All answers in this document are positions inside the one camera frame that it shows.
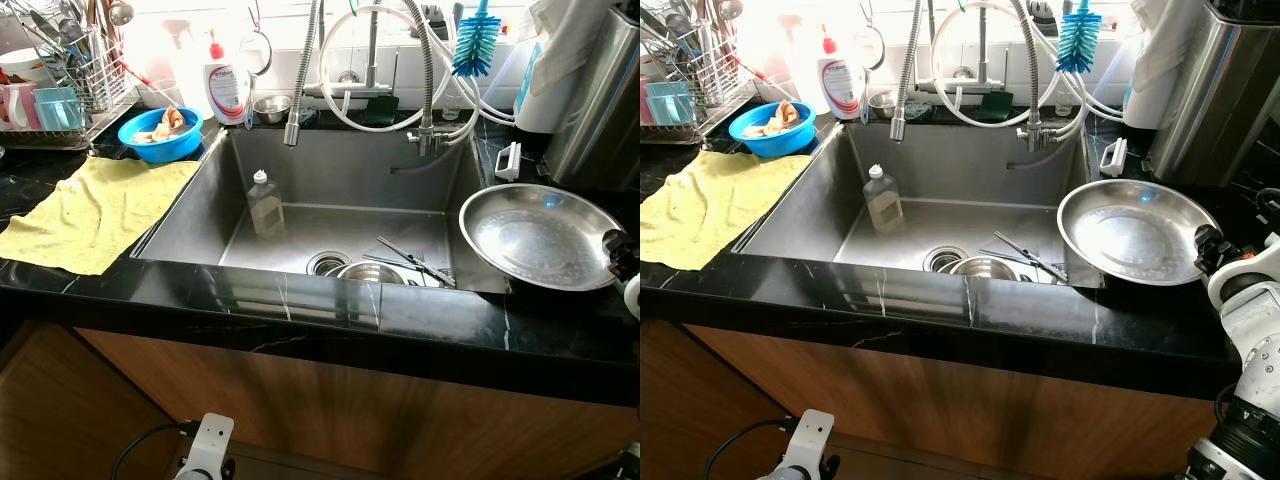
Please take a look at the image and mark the large shallow steel pan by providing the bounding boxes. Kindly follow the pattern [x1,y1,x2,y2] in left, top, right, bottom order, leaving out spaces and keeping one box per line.
[1057,179,1223,287]
[459,183,624,292]

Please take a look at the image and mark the steel tongs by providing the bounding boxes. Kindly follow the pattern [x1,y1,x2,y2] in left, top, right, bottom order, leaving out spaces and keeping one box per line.
[980,231,1069,284]
[362,236,458,289]

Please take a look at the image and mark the yellow cloth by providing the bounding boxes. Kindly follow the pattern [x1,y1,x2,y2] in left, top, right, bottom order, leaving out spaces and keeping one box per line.
[640,150,813,272]
[0,155,201,277]

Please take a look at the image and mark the tall stainless steel canister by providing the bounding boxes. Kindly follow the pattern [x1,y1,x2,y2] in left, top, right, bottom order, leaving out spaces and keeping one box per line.
[1148,0,1280,188]
[545,5,641,191]

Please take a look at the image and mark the wooden cabinet front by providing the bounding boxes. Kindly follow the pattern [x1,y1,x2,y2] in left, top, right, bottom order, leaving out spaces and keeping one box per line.
[0,320,641,480]
[640,318,1241,480]

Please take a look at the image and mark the light blue cup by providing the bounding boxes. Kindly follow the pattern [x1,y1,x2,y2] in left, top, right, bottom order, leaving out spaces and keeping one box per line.
[32,86,85,134]
[645,81,696,128]

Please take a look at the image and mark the white jug with blue label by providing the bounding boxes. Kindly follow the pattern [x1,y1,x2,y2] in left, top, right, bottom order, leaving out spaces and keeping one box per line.
[512,0,601,134]
[1122,0,1201,131]

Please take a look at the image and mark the blue plastic bowl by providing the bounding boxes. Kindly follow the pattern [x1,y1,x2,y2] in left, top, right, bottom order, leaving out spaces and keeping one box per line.
[727,101,816,159]
[117,106,205,165]

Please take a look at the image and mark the brown food scraps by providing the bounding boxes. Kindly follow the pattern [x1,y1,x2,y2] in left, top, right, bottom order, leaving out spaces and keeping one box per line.
[133,106,188,144]
[745,101,801,139]

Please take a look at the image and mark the steel bowl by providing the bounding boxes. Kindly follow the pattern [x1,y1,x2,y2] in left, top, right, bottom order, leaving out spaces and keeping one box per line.
[336,262,407,286]
[948,256,1021,281]

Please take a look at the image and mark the blue bottle brush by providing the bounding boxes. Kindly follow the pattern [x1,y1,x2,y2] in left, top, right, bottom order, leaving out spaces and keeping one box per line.
[451,0,502,79]
[1056,0,1102,74]

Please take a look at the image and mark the dark green sponge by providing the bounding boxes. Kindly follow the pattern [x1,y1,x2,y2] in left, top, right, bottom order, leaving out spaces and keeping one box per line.
[975,92,1016,124]
[360,95,401,128]

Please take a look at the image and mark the stainless steel sink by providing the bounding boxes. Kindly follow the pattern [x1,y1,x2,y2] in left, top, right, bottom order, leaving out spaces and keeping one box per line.
[130,127,511,296]
[735,122,1106,291]

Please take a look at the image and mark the clear plastic bottle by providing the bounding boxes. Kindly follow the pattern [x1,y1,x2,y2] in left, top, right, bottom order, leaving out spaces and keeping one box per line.
[863,164,905,234]
[247,169,287,239]

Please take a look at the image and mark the white red-capped soap bottle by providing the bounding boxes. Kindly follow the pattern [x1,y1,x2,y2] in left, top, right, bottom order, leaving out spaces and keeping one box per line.
[816,25,867,122]
[202,30,253,128]

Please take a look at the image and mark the chrome tap pipe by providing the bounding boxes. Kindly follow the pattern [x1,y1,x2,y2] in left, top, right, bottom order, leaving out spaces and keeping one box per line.
[305,10,396,101]
[915,5,1006,96]

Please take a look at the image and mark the chrome spring neck faucet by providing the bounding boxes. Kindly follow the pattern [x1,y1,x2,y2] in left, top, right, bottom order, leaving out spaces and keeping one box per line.
[283,0,481,159]
[889,0,1086,154]

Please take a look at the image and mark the pink mug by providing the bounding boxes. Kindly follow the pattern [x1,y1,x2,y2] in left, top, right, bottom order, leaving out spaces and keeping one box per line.
[0,82,41,131]

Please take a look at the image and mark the white bowl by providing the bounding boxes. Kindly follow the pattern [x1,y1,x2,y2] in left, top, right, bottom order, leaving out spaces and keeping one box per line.
[0,48,51,86]

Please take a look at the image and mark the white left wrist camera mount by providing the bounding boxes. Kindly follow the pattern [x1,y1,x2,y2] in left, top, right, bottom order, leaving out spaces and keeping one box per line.
[180,413,235,480]
[778,409,835,480]

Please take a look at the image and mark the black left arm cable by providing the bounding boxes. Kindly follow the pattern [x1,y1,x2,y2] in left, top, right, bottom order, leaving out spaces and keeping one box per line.
[110,422,199,480]
[703,418,799,480]

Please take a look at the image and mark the white flexible hose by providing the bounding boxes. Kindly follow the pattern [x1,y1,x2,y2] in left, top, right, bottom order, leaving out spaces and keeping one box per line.
[420,20,516,126]
[1030,20,1123,119]
[930,0,1086,129]
[318,5,481,134]

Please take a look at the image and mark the wire dish rack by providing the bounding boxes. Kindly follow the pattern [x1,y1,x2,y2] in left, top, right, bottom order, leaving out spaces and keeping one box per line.
[640,0,756,146]
[0,0,141,151]

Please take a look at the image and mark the round wire strainer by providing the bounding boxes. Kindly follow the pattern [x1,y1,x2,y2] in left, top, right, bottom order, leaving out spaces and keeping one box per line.
[858,5,887,71]
[243,5,272,77]

